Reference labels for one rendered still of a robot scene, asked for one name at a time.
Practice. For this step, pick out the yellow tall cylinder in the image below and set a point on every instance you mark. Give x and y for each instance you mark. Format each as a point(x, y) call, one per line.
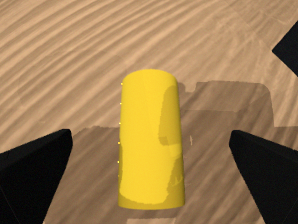
point(150, 168)

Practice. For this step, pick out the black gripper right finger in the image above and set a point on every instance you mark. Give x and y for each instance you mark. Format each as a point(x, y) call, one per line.
point(270, 171)

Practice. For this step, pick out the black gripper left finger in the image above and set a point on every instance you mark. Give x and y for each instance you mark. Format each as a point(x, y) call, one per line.
point(30, 175)

